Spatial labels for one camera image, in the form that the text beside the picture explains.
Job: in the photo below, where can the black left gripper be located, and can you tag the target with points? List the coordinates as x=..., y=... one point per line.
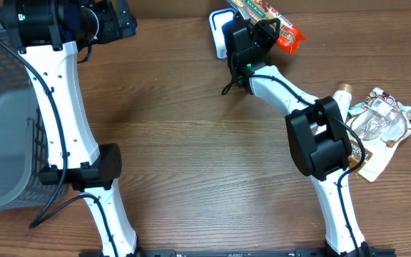
x=115, y=29

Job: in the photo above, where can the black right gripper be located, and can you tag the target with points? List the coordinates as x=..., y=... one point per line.
x=263, y=31

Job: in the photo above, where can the red orange spaghetti pack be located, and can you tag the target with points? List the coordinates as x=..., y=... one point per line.
x=257, y=10

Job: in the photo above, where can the white cream tube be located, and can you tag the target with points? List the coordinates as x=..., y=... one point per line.
x=343, y=97

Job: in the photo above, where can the beige bread snack bag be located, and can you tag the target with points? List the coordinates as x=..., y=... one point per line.
x=381, y=127

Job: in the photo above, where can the teal tissue wipes pack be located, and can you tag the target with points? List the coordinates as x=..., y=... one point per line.
x=356, y=109

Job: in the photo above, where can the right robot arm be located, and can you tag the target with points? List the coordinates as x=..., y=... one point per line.
x=319, y=139

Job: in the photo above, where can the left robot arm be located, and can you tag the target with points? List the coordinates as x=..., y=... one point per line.
x=46, y=37

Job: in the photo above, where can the white barcode scanner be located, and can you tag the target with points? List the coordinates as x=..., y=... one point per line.
x=216, y=20

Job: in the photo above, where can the grey plastic mesh basket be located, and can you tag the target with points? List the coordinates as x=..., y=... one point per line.
x=23, y=144

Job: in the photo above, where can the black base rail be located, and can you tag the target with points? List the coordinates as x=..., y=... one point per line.
x=299, y=252

